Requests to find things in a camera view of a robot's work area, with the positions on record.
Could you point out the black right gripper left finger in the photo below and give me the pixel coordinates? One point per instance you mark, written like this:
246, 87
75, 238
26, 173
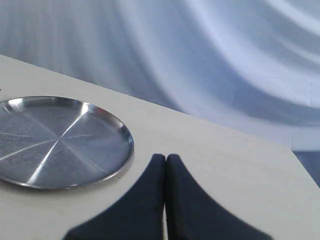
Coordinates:
137, 215

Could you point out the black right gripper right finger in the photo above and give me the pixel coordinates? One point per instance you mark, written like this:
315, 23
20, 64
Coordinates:
191, 214

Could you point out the white backdrop cloth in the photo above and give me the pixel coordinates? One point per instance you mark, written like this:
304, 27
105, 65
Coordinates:
250, 65

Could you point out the round stainless steel plate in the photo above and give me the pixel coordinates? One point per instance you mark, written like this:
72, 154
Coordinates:
57, 143

